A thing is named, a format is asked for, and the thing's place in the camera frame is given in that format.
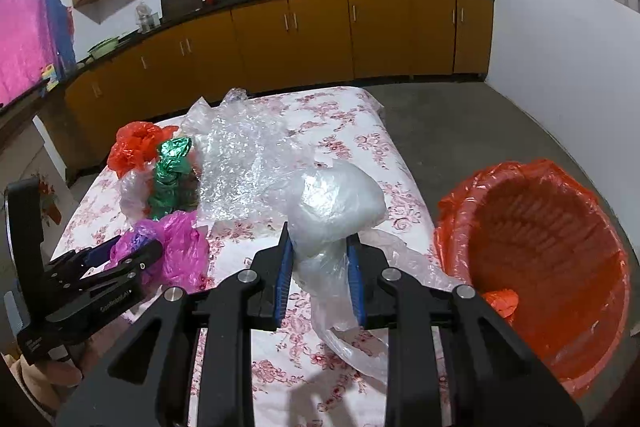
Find translucent white plastic bag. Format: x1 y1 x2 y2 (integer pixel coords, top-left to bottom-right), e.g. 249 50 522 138
119 162 161 223

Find small red plastic scrap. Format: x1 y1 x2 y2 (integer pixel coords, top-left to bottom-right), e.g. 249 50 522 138
482 288 521 323

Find wooden base cabinets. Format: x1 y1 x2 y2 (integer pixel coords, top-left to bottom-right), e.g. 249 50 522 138
62 0 496 188

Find glass jar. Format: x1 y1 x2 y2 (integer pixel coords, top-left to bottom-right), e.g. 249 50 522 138
135 2 160 32

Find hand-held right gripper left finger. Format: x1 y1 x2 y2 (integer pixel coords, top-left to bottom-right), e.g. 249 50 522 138
57 222 296 427

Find pink hanging cloth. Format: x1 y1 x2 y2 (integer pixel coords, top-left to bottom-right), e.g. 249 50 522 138
0 0 76 108

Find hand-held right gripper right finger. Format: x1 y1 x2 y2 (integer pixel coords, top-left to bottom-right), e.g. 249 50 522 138
345 232 586 427

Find white floral panel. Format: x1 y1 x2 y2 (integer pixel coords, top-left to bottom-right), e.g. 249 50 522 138
32 114 68 228

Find red plastic bag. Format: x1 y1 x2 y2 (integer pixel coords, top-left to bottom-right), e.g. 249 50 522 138
107 121 180 180

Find bubble wrap sheet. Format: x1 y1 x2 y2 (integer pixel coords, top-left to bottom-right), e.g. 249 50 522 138
180 89 326 225

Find dark cutting board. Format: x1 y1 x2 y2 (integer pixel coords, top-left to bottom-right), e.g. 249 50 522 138
160 0 203 20

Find person's left hand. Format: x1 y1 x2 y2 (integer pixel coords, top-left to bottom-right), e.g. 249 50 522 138
2 349 83 413

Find green plastic bag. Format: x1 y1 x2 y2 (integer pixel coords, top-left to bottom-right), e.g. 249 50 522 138
149 136 201 220

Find green pot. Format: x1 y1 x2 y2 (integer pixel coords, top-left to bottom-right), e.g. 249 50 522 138
87 37 121 60

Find purple plastic bag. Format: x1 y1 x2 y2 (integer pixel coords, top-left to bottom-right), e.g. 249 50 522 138
109 223 158 268

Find pink plastic bag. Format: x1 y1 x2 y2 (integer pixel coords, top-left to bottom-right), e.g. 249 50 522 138
142 212 211 293

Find clear plastic bag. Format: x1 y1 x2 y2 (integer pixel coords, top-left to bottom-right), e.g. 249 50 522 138
285 159 466 390

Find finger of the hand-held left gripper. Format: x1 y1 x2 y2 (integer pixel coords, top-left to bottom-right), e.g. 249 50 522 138
47 246 120 282
75 239 166 293

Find bin with red liner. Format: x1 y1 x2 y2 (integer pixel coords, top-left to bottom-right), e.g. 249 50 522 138
432 159 632 400

